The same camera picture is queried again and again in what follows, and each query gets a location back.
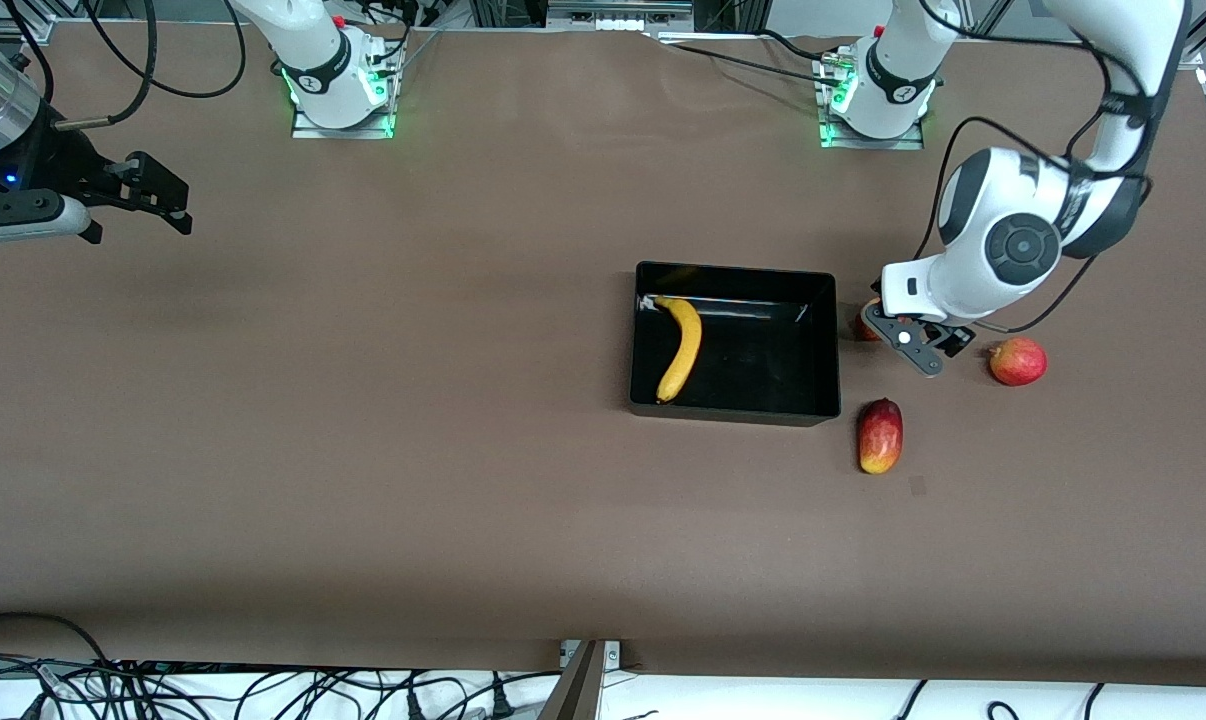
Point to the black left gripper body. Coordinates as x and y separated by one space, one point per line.
955 340

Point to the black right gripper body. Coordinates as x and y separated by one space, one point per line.
55 165

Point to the small red yellow apple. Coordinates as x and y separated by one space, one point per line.
867 328

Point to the black rectangular plastic box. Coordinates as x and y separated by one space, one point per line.
743 385

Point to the yellow banana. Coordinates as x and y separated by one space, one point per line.
685 350

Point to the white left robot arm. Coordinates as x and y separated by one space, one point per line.
1013 245

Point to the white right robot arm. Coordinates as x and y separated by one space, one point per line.
303 40

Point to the red apple on right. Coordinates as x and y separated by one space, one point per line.
1018 362

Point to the red yellow mango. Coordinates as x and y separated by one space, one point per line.
880 436

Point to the brown table cover mat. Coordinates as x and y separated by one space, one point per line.
363 400

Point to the white power strip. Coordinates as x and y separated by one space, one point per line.
618 15

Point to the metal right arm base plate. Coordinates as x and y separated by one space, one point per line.
308 129

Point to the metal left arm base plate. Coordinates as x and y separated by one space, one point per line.
903 144

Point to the metal table edge bracket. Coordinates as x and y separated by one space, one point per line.
613 653

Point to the dark grey metal post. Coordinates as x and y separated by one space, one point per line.
575 690

